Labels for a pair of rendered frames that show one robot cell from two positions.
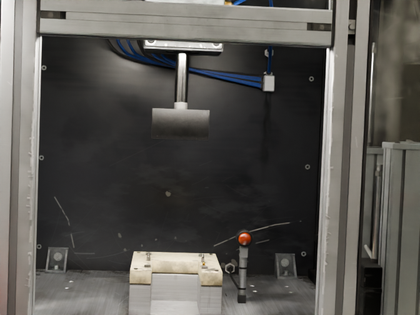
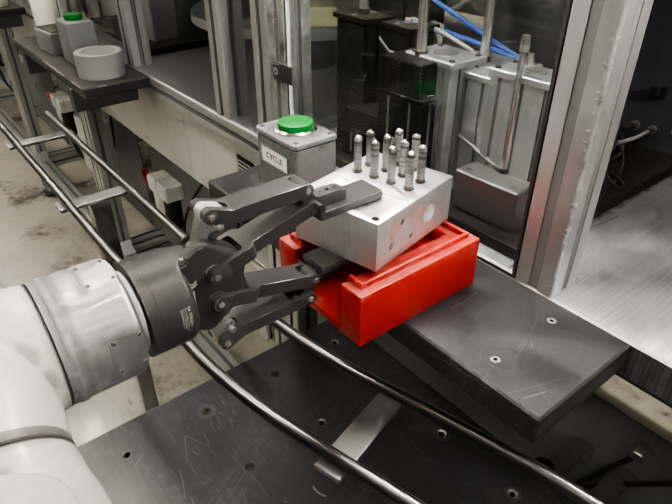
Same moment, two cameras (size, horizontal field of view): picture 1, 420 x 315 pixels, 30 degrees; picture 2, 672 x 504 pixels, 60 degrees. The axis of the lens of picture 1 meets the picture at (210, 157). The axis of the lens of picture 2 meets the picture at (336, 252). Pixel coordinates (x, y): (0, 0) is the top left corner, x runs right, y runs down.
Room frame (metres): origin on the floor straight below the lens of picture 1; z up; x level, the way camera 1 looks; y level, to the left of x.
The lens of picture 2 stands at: (0.53, -0.03, 1.27)
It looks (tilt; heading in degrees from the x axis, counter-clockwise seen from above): 33 degrees down; 55
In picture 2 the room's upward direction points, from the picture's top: straight up
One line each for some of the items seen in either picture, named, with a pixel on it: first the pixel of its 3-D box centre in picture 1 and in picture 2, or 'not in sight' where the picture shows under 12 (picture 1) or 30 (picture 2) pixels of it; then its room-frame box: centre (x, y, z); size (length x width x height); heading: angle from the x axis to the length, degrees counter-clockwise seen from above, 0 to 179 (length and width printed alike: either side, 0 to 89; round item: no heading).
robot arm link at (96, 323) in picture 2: not in sight; (92, 326); (0.57, 0.32, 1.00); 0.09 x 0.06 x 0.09; 94
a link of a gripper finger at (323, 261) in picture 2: not in sight; (342, 251); (0.80, 0.34, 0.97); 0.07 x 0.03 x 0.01; 4
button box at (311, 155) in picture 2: not in sight; (303, 172); (0.86, 0.50, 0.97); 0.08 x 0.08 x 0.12; 4
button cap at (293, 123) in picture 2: not in sight; (295, 128); (0.85, 0.50, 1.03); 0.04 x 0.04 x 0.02
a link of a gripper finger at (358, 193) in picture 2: not in sight; (342, 199); (0.80, 0.34, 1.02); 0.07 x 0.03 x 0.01; 4
